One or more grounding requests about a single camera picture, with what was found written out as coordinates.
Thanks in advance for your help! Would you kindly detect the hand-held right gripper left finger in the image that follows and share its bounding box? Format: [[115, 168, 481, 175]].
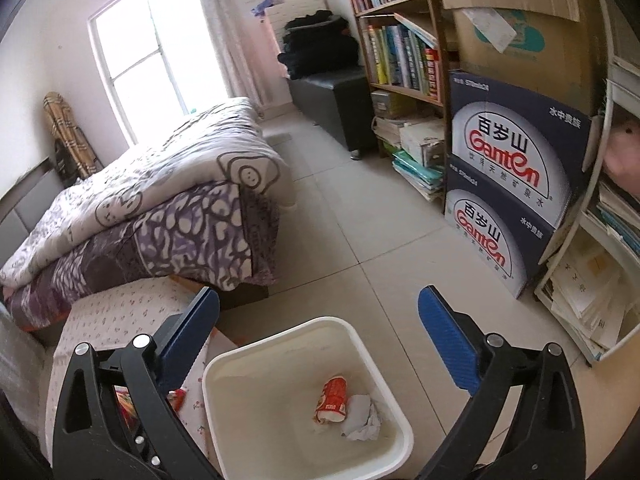
[[51, 286, 223, 480]]

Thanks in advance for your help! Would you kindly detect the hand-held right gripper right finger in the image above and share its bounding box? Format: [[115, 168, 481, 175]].
[[415, 285, 587, 480]]

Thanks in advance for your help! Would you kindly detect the white plastic trash bin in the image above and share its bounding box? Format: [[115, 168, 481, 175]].
[[202, 316, 415, 480]]

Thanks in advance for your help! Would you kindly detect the colourful snack packet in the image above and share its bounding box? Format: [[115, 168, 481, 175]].
[[114, 385, 141, 433]]

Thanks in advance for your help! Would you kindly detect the dark bed base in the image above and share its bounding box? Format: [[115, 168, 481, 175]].
[[215, 180, 301, 311]]

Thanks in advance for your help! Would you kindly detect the purple patterned blanket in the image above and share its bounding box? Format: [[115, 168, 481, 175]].
[[2, 180, 281, 333]]

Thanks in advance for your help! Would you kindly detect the dark blue water carton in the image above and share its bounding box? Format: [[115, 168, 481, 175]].
[[444, 155, 561, 301], [446, 69, 593, 221]]

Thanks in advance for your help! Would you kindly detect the crumpled white tissue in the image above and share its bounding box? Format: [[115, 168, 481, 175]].
[[341, 394, 382, 442]]

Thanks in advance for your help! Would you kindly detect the red snack wrapper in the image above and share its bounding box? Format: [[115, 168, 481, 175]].
[[315, 374, 348, 425]]

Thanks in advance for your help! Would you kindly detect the stack of white papers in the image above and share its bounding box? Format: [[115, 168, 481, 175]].
[[542, 230, 631, 361]]

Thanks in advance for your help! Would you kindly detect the stack of teal booklets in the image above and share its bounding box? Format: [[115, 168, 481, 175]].
[[391, 150, 446, 202]]

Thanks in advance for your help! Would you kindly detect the worn white box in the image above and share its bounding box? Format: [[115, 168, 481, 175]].
[[400, 120, 446, 166]]

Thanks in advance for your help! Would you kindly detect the grey padded headboard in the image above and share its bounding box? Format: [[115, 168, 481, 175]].
[[0, 157, 68, 261]]

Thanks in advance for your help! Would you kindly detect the stack of shelf books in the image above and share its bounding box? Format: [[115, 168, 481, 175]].
[[587, 175, 640, 256]]

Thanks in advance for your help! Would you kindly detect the plaid rolled mat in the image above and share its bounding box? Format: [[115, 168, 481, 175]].
[[42, 91, 103, 183]]

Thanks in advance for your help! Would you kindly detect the grey box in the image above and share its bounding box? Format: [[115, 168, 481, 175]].
[[371, 89, 416, 118]]

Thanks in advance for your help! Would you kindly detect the white curved shelf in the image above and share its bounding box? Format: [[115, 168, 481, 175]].
[[532, 0, 640, 366]]

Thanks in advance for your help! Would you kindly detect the black storage ottoman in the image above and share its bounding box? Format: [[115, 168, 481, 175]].
[[290, 65, 378, 161]]

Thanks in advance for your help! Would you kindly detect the pink soft object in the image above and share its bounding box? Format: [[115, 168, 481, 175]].
[[602, 120, 640, 188]]

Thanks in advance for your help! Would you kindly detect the window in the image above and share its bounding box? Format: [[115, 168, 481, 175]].
[[87, 0, 236, 146]]

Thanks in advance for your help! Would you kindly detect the white curtain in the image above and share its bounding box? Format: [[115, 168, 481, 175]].
[[190, 0, 271, 108]]

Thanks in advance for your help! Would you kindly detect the pile of black clothes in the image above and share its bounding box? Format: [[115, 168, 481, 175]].
[[277, 14, 361, 81]]

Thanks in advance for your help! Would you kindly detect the brown cardboard box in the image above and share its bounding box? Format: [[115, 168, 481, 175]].
[[437, 0, 608, 116]]

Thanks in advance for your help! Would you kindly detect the stack of white boxes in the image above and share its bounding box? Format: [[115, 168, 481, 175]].
[[265, 0, 331, 46]]

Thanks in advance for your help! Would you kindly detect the wooden bookshelf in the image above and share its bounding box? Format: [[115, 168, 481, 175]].
[[337, 0, 451, 201]]

